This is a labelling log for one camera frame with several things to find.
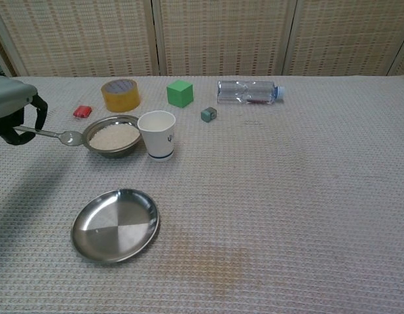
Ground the yellow tape roll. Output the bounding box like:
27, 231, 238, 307
101, 79, 141, 113

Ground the steel bowl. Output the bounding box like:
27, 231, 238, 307
81, 114, 144, 160

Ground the metal spoon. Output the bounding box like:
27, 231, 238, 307
14, 126, 83, 147

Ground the round steel plate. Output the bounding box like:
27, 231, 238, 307
70, 188, 160, 265

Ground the small red block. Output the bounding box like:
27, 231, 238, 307
73, 105, 92, 119

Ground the white paper cup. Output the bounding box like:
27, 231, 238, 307
137, 111, 177, 162

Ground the large green cube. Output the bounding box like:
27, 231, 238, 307
166, 80, 194, 108

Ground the white rice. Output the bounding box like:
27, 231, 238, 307
88, 124, 141, 152

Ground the woven bamboo screen panel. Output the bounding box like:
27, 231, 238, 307
152, 0, 303, 78
386, 42, 404, 77
282, 0, 404, 78
0, 0, 163, 79

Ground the small dark green cube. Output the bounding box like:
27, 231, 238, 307
200, 106, 217, 124

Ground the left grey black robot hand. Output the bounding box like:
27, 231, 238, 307
0, 74, 48, 147

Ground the clear plastic water bottle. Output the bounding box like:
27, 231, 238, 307
216, 80, 285, 105

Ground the beige woven tablecloth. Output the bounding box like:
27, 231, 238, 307
0, 75, 404, 314

